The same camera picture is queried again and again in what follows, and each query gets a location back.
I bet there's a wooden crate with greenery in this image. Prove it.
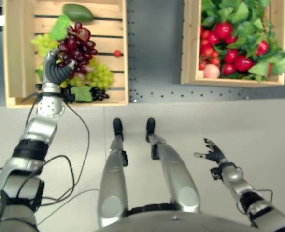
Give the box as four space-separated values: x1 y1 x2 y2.
180 0 285 88

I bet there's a robot left silver leg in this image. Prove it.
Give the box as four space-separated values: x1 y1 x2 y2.
97 134 129 229

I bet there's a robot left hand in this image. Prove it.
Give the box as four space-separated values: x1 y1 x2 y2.
42 49 78 86

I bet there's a robot left dark foot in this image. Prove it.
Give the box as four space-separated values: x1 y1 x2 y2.
112 117 124 141

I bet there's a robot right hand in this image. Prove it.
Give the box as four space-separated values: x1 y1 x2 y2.
193 138 228 166

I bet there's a pale green grape bunch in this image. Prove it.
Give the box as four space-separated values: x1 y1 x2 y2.
30 33 60 58

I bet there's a robot dark foot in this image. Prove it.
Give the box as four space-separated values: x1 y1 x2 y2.
145 117 156 142
112 117 124 141

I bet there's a robot right silver leg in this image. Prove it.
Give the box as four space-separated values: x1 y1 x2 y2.
147 134 201 214

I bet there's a black cable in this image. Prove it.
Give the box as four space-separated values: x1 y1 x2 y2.
0 95 90 205

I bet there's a red grape bunch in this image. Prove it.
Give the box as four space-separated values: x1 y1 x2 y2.
57 22 99 74

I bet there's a green avocado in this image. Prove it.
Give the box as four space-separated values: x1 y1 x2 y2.
62 3 95 22

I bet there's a black grape bunch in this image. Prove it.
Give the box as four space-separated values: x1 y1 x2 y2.
89 87 110 102

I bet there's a robot silver leg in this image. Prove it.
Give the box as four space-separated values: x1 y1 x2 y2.
97 134 129 229
147 134 201 214

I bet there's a robot grey torso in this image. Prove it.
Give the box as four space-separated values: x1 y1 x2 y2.
96 209 257 232

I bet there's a thin grey cable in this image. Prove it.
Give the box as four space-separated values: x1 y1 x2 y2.
236 189 274 215

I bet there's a pink peach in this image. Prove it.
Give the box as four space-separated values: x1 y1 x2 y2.
203 64 221 79

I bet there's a light wooden slatted crate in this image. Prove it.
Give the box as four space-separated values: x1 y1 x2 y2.
2 0 129 107

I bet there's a green grape leaf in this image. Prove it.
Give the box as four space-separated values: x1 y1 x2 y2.
70 85 93 102
50 14 72 41

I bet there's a robot right dark foot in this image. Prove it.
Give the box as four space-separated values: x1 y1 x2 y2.
145 117 156 142

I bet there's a green leafy foliage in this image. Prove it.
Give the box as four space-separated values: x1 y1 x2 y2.
200 0 285 82

